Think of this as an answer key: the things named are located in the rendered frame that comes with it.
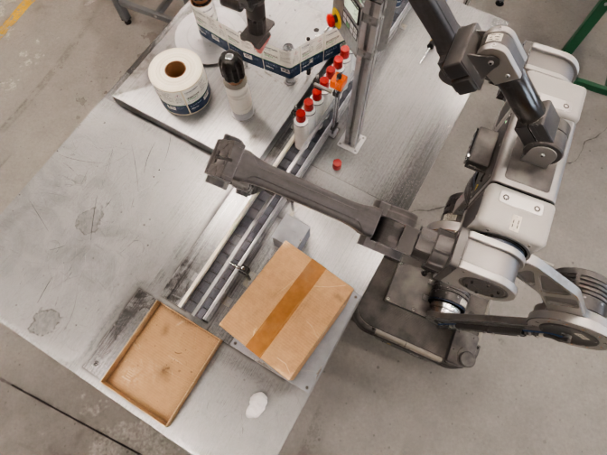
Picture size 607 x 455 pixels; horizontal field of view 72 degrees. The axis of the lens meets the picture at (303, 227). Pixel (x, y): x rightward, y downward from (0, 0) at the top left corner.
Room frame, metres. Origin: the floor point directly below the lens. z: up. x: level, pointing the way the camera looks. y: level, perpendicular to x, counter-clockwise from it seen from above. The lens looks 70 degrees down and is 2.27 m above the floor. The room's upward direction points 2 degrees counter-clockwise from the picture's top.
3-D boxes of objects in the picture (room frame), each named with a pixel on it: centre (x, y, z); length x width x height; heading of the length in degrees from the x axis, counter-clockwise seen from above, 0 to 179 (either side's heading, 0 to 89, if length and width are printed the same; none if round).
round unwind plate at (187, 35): (1.39, 0.36, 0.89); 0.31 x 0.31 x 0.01
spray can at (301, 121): (0.84, -0.01, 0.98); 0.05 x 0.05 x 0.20
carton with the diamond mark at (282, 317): (0.19, 0.05, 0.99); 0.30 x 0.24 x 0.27; 141
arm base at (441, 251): (0.24, -0.27, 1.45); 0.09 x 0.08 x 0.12; 154
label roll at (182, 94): (1.10, 0.45, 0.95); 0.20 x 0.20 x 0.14
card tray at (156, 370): (0.08, 0.47, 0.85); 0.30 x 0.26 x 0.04; 148
